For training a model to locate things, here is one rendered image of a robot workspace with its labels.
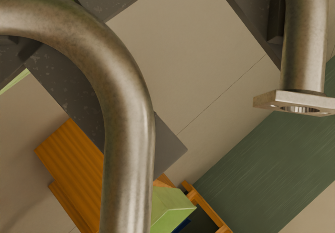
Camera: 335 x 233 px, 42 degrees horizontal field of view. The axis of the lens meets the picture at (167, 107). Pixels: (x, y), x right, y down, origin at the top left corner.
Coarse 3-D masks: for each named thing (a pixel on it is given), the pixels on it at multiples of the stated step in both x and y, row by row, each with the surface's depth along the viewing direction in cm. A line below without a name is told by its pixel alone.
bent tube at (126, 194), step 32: (0, 0) 24; (32, 0) 25; (64, 0) 25; (0, 32) 26; (32, 32) 25; (64, 32) 25; (96, 32) 25; (96, 64) 25; (128, 64) 25; (128, 96) 25; (128, 128) 25; (128, 160) 24; (128, 192) 24; (128, 224) 24
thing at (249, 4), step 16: (80, 0) 32; (96, 0) 32; (112, 0) 32; (128, 0) 33; (240, 0) 34; (256, 0) 35; (272, 0) 34; (112, 16) 33; (240, 16) 35; (256, 16) 34; (272, 16) 34; (256, 32) 35; (272, 32) 33; (272, 48) 34
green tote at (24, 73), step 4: (72, 0) 45; (24, 72) 43; (28, 72) 44; (20, 76) 43; (24, 76) 44; (12, 80) 43; (16, 80) 43; (8, 84) 43; (12, 84) 43; (4, 88) 43; (8, 88) 43; (0, 92) 43
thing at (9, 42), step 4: (0, 36) 27; (4, 36) 27; (8, 36) 28; (12, 36) 28; (16, 36) 29; (0, 40) 28; (4, 40) 28; (8, 40) 28; (12, 40) 28; (16, 40) 29; (0, 44) 29; (4, 44) 29; (8, 44) 29; (12, 44) 29; (16, 44) 29
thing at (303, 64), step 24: (288, 0) 31; (312, 0) 30; (288, 24) 31; (312, 24) 30; (288, 48) 30; (312, 48) 30; (288, 72) 30; (312, 72) 29; (264, 96) 30; (288, 96) 28; (312, 96) 29
